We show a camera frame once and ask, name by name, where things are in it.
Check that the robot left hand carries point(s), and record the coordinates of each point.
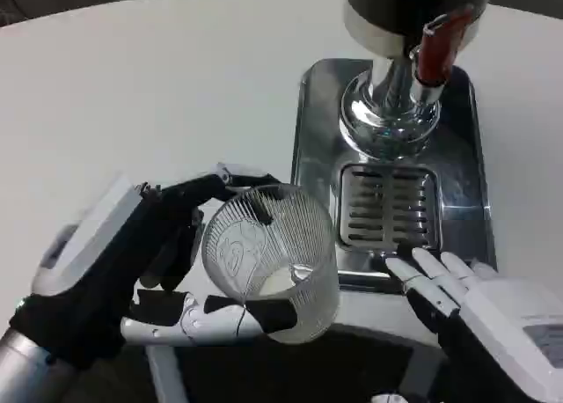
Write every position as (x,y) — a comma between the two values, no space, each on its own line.
(110,262)

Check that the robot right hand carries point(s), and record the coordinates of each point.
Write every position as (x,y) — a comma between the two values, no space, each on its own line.
(497,324)

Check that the clear ribbed glass cup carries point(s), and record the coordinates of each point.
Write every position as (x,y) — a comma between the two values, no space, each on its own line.
(272,244)

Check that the robot left silver forearm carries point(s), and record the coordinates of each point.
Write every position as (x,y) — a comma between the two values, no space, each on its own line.
(26,368)

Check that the slotted steel drip grid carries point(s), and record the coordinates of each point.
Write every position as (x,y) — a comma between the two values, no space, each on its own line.
(389,205)

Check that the steel drip tray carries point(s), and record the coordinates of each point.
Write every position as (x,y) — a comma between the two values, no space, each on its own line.
(316,126)

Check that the red-brown tap lever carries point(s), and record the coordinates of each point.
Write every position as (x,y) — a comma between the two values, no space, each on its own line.
(440,46)

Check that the steel drink dispenser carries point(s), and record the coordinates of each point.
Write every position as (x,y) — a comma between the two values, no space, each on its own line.
(382,16)

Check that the white table frame bar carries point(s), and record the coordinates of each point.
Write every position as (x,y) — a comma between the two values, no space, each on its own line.
(165,376)

